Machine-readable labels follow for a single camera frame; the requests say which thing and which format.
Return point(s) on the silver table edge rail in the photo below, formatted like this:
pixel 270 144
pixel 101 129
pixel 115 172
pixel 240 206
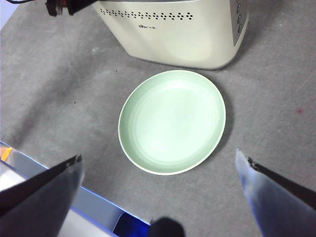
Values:
pixel 98 205

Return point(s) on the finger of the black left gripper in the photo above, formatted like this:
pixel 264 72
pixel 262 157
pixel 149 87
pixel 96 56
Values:
pixel 76 5
pixel 51 7

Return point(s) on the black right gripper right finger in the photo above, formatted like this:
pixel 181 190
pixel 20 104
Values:
pixel 279 207

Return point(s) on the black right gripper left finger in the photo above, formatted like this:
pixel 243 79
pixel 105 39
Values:
pixel 37 207

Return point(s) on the cream two-slot toaster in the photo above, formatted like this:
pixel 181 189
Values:
pixel 177 39

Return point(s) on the pale green round plate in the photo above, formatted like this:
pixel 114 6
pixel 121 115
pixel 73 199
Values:
pixel 172 123

